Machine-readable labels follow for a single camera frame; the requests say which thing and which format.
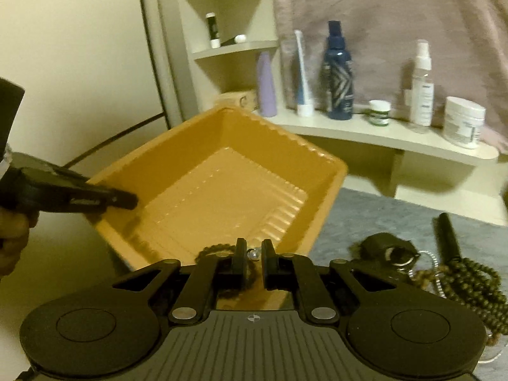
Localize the blue and white tube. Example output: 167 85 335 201
294 30 316 117

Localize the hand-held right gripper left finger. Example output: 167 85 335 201
112 238 250 324

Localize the dark blue bottle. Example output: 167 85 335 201
321 21 355 120

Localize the small green jar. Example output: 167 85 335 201
367 100 392 127

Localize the person's left hand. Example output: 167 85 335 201
0 207 40 277

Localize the white curved frame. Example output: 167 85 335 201
137 0 187 128

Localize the large white jar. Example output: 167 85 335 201
442 96 487 150

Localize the grey fluffy mat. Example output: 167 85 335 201
307 188 508 381

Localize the purple tube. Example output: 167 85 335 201
257 51 277 117

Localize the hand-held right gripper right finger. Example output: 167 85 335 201
261 239 398 323

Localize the white pearl chain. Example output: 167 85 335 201
417 250 447 298

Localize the orange plastic tray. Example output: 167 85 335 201
85 105 349 310

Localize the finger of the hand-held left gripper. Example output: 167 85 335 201
27 168 139 213

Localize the small white box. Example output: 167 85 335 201
401 87 415 120

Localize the brown bead necklace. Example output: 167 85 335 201
413 257 503 346

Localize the clear spray bottle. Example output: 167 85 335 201
409 40 436 134

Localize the beige cardboard box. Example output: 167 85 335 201
216 89 258 111

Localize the dark bead bracelet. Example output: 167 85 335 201
196 243 263 298

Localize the black hexagonal stick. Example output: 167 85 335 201
434 213 464 263

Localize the mauve towel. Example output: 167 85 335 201
270 0 508 148

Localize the white shelf unit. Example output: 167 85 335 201
153 0 501 223

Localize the black and white upright tube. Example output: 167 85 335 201
205 12 221 48

